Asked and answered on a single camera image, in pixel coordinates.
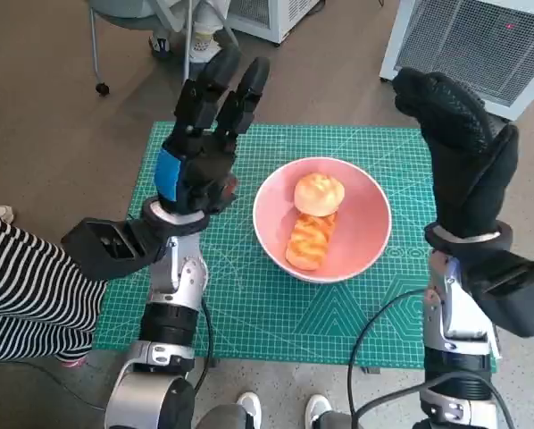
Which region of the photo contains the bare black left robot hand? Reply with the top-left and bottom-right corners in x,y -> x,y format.
153,44 -> 271,220

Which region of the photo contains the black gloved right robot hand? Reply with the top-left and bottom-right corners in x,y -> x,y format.
391,67 -> 520,242

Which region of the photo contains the pink bowl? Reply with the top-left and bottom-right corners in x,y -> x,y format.
252,156 -> 392,283

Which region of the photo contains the round toy bread bun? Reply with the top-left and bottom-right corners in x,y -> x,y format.
293,172 -> 346,216

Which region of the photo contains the long orange toy bread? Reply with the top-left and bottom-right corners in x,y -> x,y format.
285,213 -> 338,272

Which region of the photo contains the metal pole leg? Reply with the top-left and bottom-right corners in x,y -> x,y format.
182,0 -> 196,81

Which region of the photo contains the seated person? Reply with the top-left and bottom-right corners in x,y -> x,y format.
149,0 -> 232,63

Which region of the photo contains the large white mesh-front appliance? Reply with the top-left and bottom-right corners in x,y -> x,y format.
380,0 -> 534,122

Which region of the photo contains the small white mesh-front appliance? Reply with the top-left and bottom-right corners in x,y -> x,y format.
229,0 -> 326,45

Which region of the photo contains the green cutting mat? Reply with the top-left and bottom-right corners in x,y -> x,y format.
90,121 -> 503,372

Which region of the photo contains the grey chair on casters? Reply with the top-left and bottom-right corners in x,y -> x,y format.
88,0 -> 241,96

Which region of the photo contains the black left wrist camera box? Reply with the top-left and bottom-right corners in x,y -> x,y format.
60,217 -> 168,282

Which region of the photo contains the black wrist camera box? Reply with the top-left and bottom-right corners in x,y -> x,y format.
60,217 -> 168,282
461,249 -> 534,339

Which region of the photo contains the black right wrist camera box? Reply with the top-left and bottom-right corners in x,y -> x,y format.
461,249 -> 534,339

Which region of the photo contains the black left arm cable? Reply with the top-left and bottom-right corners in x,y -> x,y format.
190,299 -> 214,403

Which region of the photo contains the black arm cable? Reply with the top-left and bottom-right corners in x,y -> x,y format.
190,299 -> 214,403
346,288 -> 429,416
349,373 -> 505,429

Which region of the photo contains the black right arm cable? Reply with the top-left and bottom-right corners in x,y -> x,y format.
346,288 -> 429,416
349,373 -> 505,429

